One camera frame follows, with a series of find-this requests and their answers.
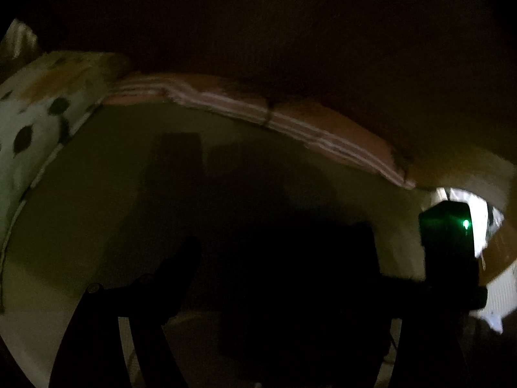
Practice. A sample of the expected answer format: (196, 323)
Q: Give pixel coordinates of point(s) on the black pants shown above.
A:
(236, 267)

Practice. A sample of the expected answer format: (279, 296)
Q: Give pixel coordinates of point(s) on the pink striped baby pillow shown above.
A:
(319, 128)

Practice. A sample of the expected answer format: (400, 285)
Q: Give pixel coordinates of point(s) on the beige textured bed sheet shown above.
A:
(55, 325)

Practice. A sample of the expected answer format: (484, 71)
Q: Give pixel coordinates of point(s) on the floral patterned pillow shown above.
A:
(41, 105)

